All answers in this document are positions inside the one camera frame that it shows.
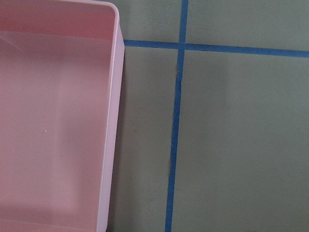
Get pink plastic bin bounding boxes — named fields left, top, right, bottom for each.
left=0, top=0, right=125, bottom=232

